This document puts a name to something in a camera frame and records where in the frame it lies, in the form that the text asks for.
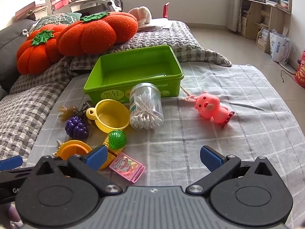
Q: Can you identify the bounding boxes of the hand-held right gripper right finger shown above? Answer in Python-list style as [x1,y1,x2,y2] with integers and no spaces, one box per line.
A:
[186,145,280,195]

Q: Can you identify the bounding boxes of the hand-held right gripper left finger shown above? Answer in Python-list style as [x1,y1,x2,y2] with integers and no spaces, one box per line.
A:
[29,145,123,195]

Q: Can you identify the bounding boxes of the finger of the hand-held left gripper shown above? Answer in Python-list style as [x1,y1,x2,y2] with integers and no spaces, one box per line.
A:
[0,156,33,189]

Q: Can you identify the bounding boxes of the yellow toy corn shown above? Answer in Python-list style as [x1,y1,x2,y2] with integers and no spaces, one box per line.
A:
[96,141,124,170]

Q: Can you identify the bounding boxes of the orange toy plate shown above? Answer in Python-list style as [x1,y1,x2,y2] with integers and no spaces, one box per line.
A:
[53,140,93,160]

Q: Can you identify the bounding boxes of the green toy ball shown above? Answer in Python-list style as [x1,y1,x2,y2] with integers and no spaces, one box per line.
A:
[108,130,127,148]

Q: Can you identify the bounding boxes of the pink card pack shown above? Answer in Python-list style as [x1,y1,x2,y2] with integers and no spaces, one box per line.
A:
[109,153,146,183]

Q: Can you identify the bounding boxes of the purple toy grapes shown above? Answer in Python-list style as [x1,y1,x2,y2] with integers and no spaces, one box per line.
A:
[65,116,89,139]

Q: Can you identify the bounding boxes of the yellow toy cup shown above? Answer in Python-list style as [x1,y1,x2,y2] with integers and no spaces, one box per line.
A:
[86,99,130,134]

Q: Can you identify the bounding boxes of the red toy mushroom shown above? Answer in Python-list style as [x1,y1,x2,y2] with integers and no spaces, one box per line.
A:
[181,86,235,129]

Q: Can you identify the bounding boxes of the clear cotton swab jar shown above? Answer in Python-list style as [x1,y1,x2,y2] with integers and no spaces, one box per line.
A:
[129,83,164,130]

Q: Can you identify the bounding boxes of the green plastic box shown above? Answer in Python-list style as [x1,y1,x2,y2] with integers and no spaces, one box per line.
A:
[83,45,185,103]

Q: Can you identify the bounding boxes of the light grid bedsheet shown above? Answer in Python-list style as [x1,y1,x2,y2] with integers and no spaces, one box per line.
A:
[24,62,305,229]

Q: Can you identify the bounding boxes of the small brown toy figure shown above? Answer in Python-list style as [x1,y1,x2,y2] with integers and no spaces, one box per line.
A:
[54,139,63,156]

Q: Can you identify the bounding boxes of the dark hair clip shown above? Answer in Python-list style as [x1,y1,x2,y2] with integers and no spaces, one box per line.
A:
[74,100,93,124]

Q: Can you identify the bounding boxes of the tan hand-shaped toy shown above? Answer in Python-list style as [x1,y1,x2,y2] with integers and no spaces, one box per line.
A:
[58,105,78,122]

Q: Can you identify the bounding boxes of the grey checked quilted blanket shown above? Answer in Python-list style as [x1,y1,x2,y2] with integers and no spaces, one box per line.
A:
[0,20,232,170]

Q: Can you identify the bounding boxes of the small orange pumpkin cushion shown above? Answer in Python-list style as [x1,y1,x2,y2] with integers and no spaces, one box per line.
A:
[16,24,69,74]

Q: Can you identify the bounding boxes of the grey sofa backrest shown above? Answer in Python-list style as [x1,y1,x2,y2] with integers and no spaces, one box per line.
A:
[0,19,36,93]

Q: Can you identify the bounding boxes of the large orange pumpkin cushion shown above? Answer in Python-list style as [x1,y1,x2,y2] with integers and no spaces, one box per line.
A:
[57,12,139,56]

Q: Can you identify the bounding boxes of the white paper bag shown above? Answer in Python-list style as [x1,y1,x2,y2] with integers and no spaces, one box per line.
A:
[269,30,291,64]

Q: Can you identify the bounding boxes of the teal leaf pattern pillow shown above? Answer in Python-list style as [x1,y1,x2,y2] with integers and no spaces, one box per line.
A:
[36,12,83,32]

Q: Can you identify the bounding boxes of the white papers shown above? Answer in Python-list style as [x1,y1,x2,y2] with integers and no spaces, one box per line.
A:
[138,18,173,30]

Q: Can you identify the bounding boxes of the pink and white plush toy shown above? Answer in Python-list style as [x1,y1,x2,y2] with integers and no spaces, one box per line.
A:
[129,6,152,27]

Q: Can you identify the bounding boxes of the stack of books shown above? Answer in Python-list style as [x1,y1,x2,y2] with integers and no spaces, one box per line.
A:
[15,1,48,21]

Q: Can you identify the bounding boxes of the wooden shelf desk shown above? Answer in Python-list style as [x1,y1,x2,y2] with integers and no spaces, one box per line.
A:
[241,0,293,53]

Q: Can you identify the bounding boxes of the beige curtain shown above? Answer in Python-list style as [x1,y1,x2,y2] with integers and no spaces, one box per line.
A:
[227,0,244,32]

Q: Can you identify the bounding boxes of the pink basket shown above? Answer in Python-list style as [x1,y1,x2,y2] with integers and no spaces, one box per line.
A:
[51,0,70,9]

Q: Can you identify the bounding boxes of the black cable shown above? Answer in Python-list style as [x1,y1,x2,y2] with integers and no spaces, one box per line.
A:
[281,70,297,83]

